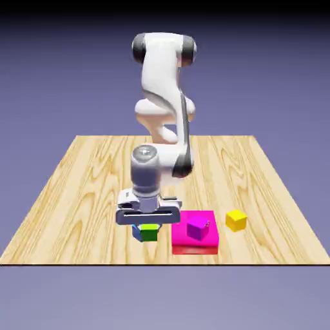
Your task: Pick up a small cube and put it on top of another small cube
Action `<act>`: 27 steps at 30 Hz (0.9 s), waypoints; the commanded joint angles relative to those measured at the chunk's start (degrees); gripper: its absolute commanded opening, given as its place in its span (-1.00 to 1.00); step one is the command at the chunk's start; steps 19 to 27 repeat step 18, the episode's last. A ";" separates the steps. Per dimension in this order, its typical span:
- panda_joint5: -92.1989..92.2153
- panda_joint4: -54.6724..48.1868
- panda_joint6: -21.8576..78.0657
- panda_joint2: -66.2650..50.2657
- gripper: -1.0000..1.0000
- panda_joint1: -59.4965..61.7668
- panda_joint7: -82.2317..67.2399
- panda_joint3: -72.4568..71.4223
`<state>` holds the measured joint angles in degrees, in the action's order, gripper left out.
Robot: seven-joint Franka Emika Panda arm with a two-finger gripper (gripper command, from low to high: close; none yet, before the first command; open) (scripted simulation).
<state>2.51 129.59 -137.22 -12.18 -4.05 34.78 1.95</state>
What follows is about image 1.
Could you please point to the small green cube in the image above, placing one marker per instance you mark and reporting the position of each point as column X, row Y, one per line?
column 149, row 232

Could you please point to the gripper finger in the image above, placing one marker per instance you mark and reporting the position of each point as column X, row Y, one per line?
column 136, row 232

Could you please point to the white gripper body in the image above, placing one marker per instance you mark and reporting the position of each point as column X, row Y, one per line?
column 170, row 217

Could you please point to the small purple cube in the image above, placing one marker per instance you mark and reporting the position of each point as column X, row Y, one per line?
column 197, row 228

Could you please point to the large pink box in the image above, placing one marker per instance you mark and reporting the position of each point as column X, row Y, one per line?
column 180, row 232

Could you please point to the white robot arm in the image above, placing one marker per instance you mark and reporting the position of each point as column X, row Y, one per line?
column 161, row 77

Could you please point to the small yellow cube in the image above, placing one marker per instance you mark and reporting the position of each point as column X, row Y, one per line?
column 236, row 219

